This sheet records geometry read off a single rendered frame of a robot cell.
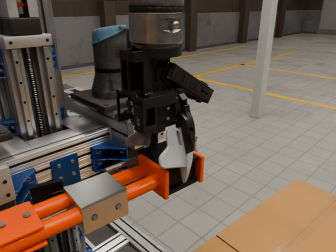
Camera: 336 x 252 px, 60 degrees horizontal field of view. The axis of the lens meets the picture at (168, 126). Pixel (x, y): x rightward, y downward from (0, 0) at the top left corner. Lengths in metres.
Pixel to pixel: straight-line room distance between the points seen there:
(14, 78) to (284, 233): 1.07
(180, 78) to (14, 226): 0.29
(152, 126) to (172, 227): 1.62
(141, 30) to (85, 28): 6.79
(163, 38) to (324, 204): 1.19
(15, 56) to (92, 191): 0.61
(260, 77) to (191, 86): 3.29
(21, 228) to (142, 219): 1.70
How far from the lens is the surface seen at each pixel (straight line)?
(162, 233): 1.96
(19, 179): 0.89
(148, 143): 0.52
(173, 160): 0.43
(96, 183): 0.44
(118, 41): 0.99
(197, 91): 0.46
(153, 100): 0.39
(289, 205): 1.39
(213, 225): 2.03
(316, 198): 1.48
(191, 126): 0.43
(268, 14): 3.64
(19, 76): 0.96
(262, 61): 3.69
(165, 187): 0.45
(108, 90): 1.01
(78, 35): 7.08
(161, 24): 0.39
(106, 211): 0.42
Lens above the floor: 1.33
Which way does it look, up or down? 23 degrees down
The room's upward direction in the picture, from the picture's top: straight up
